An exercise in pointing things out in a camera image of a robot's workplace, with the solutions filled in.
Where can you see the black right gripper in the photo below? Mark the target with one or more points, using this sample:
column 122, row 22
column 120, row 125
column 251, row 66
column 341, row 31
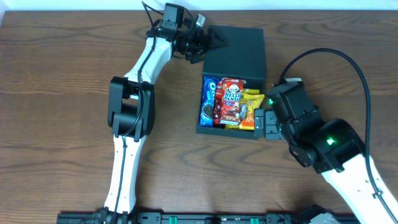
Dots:
column 266, row 124

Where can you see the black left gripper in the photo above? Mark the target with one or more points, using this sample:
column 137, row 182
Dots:
column 201, row 43

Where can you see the dark green box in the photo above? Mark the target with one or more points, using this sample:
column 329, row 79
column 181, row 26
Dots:
column 243, row 57

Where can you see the yellow orange snack packet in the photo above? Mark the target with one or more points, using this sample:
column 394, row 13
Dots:
column 248, row 105

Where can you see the Hello Panda biscuit box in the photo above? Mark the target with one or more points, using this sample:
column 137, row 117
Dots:
column 228, row 95

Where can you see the yellow snack bag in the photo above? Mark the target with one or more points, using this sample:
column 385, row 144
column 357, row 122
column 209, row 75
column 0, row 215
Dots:
column 248, row 91

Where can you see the blue Oreo cookie pack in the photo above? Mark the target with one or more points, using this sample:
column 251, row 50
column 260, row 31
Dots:
column 207, row 101

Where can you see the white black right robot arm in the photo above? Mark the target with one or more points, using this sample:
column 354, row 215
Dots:
column 333, row 149

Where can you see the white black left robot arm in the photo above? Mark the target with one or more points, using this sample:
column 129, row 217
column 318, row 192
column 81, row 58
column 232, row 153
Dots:
column 131, row 102

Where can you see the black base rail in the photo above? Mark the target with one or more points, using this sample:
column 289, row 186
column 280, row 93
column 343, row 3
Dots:
column 158, row 218

